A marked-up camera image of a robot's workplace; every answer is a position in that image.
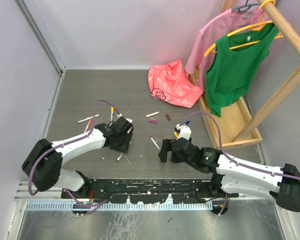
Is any orange ballpoint pen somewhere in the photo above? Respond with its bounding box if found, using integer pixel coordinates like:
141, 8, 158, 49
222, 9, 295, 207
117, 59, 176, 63
84, 118, 92, 133

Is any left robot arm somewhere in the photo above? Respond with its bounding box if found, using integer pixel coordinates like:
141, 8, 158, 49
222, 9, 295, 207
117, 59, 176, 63
21, 116, 134, 198

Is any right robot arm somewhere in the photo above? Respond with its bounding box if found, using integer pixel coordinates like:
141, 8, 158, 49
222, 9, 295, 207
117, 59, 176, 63
158, 137, 300, 213

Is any pink t-shirt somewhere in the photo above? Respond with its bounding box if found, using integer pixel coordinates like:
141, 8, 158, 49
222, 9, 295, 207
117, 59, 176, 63
184, 6, 270, 88

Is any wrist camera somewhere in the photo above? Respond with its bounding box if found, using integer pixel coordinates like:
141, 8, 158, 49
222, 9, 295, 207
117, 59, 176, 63
117, 114, 133, 124
174, 124, 192, 140

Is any brown marker pen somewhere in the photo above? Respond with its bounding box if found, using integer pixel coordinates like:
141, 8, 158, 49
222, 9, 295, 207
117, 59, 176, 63
116, 152, 125, 162

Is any white cable duct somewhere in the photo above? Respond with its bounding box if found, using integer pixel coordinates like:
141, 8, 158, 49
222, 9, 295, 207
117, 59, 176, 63
25, 201, 213, 212

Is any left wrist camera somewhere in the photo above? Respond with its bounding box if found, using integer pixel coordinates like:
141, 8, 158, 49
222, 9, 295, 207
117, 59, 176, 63
117, 114, 133, 124

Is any aluminium corner profile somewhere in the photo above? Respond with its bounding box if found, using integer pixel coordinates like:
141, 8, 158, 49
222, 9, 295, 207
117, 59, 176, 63
14, 0, 67, 76

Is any blue marker pen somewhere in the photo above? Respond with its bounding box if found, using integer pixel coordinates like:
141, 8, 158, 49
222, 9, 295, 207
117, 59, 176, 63
150, 137, 160, 150

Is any white ballpoint pen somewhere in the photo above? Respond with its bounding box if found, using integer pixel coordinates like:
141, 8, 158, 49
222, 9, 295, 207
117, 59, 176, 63
77, 114, 100, 124

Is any green tank top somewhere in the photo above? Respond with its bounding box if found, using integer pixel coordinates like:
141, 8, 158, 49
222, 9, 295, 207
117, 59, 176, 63
205, 23, 279, 117

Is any magenta pen cap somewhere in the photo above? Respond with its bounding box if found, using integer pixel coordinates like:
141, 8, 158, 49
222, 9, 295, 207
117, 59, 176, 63
149, 119, 158, 124

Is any wooden clothes rack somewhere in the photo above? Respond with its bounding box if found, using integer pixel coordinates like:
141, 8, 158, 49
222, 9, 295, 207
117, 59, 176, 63
202, 0, 300, 149

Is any white yellow-tipped pen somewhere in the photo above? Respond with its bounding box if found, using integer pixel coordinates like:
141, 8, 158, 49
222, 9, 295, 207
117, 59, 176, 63
145, 111, 160, 118

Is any yellow marker pen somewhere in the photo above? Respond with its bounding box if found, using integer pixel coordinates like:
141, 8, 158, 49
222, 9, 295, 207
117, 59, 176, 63
110, 111, 114, 122

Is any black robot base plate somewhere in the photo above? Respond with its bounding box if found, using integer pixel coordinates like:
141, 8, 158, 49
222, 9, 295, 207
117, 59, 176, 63
61, 177, 238, 205

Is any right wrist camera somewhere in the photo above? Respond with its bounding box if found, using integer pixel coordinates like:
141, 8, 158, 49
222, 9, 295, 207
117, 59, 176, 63
174, 124, 192, 140

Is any grey hanger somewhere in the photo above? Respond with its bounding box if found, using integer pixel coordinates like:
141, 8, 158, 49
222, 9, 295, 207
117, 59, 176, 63
231, 0, 260, 13

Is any yellow hanger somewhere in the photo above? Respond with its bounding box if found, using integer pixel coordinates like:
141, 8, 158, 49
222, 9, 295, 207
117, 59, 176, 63
204, 0, 285, 57

